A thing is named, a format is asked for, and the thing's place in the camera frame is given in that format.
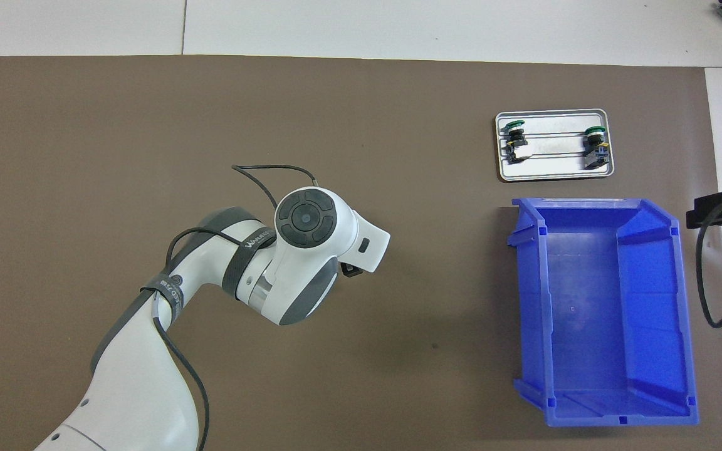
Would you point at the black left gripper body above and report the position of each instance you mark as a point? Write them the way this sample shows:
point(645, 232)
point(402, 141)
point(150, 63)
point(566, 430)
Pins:
point(350, 270)

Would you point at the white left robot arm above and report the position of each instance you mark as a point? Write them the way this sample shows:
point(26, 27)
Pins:
point(148, 376)

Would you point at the brown table mat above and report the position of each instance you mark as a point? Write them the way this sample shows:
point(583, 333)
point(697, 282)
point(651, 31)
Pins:
point(336, 125)

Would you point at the grey metal tray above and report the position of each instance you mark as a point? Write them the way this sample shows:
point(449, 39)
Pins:
point(555, 166)

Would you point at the blue plastic storage bin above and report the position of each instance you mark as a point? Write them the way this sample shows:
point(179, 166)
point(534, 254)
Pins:
point(586, 313)

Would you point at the green push button switch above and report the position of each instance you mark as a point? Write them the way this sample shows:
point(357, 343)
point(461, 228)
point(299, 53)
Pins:
point(516, 143)
point(596, 150)

